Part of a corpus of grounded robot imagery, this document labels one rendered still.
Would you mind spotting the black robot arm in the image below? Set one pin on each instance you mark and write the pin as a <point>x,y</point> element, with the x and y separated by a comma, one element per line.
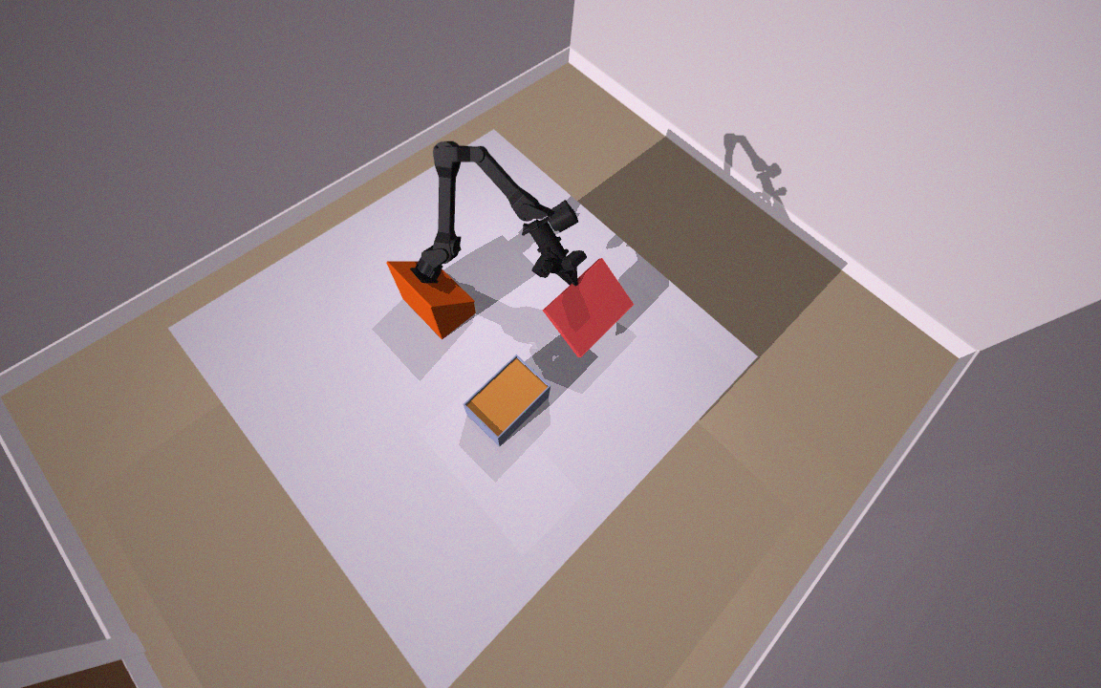
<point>448,156</point>

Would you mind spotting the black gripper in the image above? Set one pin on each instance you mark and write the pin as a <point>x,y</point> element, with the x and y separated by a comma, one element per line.
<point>567,268</point>

